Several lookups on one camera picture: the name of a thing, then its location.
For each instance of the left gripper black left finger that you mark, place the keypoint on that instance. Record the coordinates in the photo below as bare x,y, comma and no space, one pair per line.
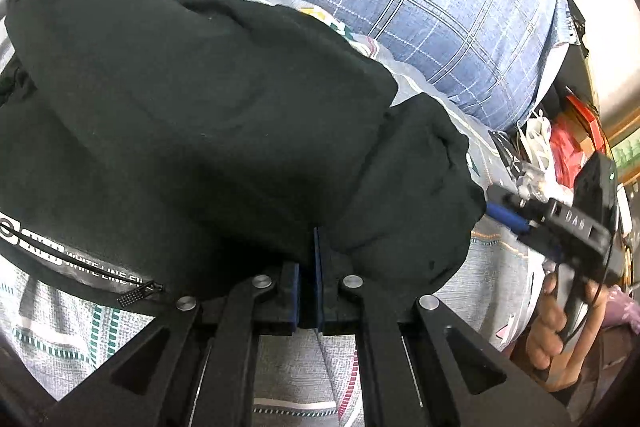
193,365

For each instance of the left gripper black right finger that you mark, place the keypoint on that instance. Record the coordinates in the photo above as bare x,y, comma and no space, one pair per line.
420,364

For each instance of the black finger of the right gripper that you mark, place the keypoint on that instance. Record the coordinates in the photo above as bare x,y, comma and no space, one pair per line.
516,213

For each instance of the black pants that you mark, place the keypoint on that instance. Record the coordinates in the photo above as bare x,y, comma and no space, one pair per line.
194,144

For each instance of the person's right hand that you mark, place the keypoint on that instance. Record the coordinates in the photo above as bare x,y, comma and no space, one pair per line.
543,346

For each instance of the white crumpled plastic clutter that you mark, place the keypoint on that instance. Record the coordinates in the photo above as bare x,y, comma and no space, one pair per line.
528,158

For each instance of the red bag clutter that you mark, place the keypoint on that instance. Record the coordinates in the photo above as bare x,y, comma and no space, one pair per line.
576,134

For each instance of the grey patterned bed sheet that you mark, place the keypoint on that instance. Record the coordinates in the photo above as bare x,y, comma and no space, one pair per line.
304,380

